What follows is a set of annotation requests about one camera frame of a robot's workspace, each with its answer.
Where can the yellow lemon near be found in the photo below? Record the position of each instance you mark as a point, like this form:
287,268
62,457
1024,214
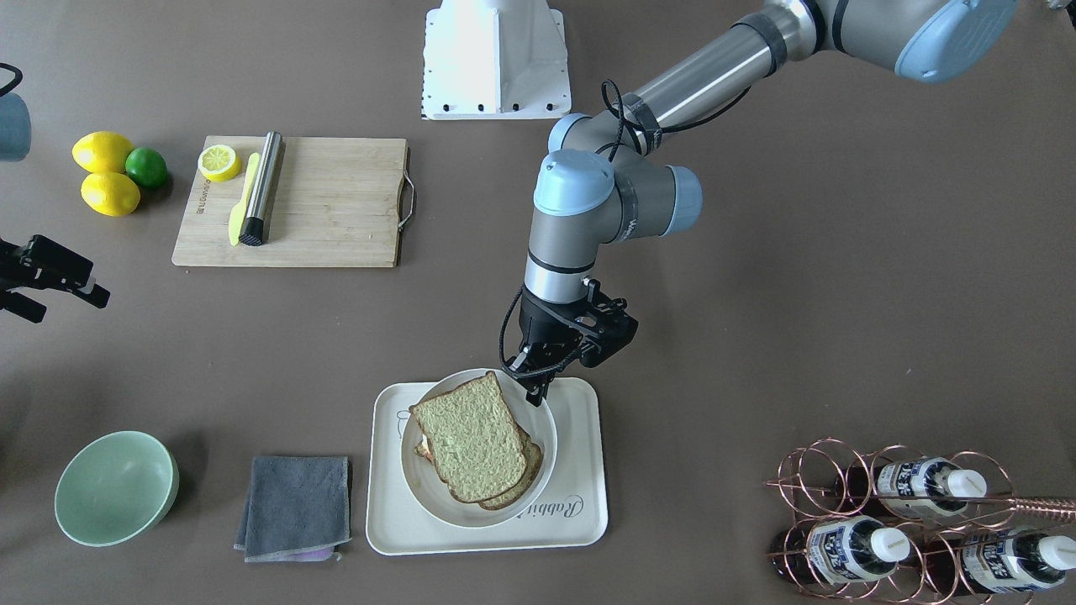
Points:
110,193

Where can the white round plate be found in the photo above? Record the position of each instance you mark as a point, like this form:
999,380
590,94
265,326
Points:
538,437

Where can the wooden cutting board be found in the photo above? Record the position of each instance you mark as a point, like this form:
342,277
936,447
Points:
338,203

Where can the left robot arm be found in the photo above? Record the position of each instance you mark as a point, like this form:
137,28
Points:
597,186

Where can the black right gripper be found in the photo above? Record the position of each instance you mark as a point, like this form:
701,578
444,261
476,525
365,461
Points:
42,259

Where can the tea bottle front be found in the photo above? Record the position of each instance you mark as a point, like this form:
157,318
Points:
838,551

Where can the copper wire bottle rack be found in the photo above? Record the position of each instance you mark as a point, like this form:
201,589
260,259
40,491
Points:
905,526

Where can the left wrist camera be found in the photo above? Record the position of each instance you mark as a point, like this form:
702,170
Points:
608,326

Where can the cream rabbit tray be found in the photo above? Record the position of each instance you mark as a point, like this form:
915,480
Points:
410,513

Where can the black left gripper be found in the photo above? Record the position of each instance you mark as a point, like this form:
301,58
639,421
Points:
540,326

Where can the green ceramic bowl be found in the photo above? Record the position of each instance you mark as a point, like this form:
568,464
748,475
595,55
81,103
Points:
118,487

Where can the green lime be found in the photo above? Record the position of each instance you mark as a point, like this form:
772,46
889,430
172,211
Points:
146,167

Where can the grey folded cloth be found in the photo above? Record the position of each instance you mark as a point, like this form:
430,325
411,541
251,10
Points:
297,509

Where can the yellow lemon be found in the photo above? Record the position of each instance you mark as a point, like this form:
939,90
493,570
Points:
110,193
102,152

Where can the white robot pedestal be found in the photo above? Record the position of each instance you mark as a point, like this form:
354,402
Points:
495,60

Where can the bread slice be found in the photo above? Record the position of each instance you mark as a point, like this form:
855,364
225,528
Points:
534,459
478,450

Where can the yellow lemon far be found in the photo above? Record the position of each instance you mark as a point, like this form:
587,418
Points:
102,152

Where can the tea bottle back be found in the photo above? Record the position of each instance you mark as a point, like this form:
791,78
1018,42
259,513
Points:
922,489

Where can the yellow plastic knife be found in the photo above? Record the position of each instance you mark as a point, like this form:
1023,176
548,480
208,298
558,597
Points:
237,213

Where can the bread slice under egg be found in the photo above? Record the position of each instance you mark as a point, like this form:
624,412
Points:
534,459

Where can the tea bottle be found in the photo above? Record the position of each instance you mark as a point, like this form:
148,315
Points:
838,551
922,489
1017,560

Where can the steel muddler black tip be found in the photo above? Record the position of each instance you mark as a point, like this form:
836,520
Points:
254,228

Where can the half lemon slice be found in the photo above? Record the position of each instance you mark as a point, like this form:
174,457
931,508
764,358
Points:
219,163

